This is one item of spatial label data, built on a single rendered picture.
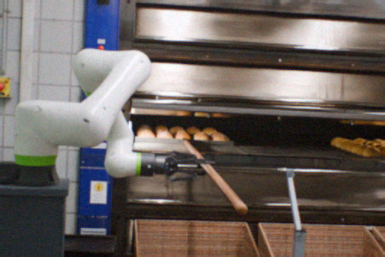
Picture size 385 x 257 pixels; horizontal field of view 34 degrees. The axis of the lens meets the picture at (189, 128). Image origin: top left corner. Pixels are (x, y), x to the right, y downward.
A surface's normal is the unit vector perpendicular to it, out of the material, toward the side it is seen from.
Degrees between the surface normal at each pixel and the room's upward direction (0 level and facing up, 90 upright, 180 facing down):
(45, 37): 90
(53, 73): 90
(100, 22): 90
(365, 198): 70
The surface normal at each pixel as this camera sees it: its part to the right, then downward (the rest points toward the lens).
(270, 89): 0.11, -0.26
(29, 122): -0.25, 0.04
